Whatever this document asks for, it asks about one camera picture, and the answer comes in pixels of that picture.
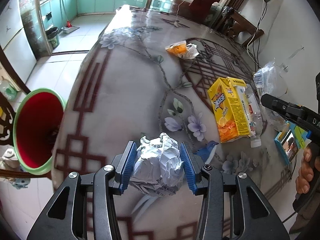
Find clear plastic bottle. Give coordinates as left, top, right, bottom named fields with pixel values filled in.
left=245, top=84, right=263, bottom=148

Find yellow juice carton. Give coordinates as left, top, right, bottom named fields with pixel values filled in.
left=208, top=77, right=252, bottom=143

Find white paper ball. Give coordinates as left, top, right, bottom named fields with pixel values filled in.
left=129, top=133, right=184, bottom=197

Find orange snack wrapper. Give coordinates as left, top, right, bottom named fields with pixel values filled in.
left=165, top=40, right=199, bottom=60

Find green red trash bin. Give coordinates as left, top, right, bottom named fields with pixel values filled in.
left=12, top=88, right=66, bottom=176

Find black kitchen trash bin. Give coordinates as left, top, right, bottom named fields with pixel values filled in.
left=46, top=27, right=60, bottom=49

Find teal kitchen cabinets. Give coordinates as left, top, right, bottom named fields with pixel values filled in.
left=40, top=0, right=147, bottom=29

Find person's right hand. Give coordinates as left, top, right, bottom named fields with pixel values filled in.
left=296, top=142, right=314, bottom=194

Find clear plastic bag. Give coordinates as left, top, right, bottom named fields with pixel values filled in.
left=253, top=61, right=287, bottom=98

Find dark wooden chair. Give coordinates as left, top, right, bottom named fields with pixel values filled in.
left=1, top=49, right=30, bottom=146

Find floral tablecloth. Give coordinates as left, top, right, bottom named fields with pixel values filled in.
left=51, top=4, right=298, bottom=240

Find white refrigerator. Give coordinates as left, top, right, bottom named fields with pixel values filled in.
left=1, top=0, right=36, bottom=82

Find red mop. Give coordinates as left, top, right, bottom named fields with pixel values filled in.
left=61, top=0, right=72, bottom=28

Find wooden chair by wall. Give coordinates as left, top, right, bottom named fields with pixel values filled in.
left=217, top=7, right=264, bottom=47

